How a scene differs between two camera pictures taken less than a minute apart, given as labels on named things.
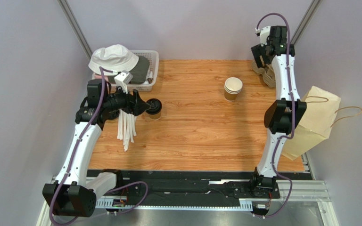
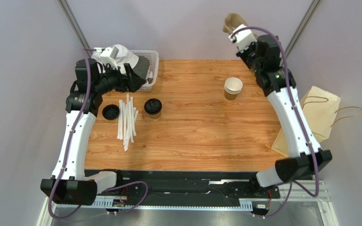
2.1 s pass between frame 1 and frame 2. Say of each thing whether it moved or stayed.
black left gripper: moved
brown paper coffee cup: stayed
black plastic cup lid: stayed
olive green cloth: stayed
